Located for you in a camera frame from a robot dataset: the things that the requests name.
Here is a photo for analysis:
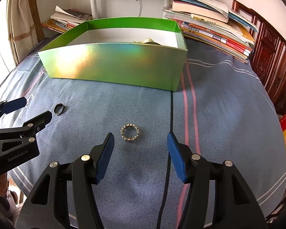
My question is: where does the dark metal ring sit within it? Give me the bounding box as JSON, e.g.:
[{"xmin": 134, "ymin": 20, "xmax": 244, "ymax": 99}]
[{"xmin": 53, "ymin": 103, "xmax": 66, "ymax": 116}]

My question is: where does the rhinestone ring bracelet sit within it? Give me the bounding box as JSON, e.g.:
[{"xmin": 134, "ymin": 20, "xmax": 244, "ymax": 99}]
[{"xmin": 120, "ymin": 123, "xmax": 141, "ymax": 143}]

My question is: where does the cream white wristwatch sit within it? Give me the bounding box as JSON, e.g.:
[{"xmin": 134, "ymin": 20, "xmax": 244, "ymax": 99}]
[{"xmin": 134, "ymin": 38, "xmax": 160, "ymax": 46}]

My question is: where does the person left hand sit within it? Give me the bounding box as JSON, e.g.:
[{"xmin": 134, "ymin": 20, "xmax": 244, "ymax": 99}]
[{"xmin": 0, "ymin": 173, "xmax": 9, "ymax": 197}]

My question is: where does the blue striped bedsheet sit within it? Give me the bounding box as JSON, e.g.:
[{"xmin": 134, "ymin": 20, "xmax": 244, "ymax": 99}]
[{"xmin": 0, "ymin": 40, "xmax": 286, "ymax": 228}]

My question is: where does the beige curtain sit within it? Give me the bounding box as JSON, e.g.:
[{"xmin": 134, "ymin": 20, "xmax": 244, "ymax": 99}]
[{"xmin": 6, "ymin": 0, "xmax": 45, "ymax": 65}]

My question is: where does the left stack of books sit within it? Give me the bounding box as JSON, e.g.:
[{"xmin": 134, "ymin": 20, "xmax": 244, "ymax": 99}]
[{"xmin": 42, "ymin": 6, "xmax": 92, "ymax": 34}]

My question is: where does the stack of books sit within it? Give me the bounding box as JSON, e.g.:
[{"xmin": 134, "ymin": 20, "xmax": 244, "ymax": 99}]
[
  {"xmin": 42, "ymin": 6, "xmax": 92, "ymax": 34},
  {"xmin": 163, "ymin": 0, "xmax": 259, "ymax": 63}
]

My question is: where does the green cardboard box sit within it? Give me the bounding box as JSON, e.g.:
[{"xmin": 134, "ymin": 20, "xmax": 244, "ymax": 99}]
[{"xmin": 39, "ymin": 17, "xmax": 187, "ymax": 91}]

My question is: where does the dark wooden headboard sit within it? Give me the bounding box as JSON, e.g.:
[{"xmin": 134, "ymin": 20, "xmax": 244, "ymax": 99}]
[{"xmin": 232, "ymin": 0, "xmax": 286, "ymax": 115}]

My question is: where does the right stack of books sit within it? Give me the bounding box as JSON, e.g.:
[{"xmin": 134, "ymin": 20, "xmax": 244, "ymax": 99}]
[{"xmin": 163, "ymin": 0, "xmax": 259, "ymax": 63}]

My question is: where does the black cable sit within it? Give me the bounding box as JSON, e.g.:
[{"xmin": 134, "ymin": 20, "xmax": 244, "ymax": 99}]
[{"xmin": 156, "ymin": 90, "xmax": 174, "ymax": 229}]

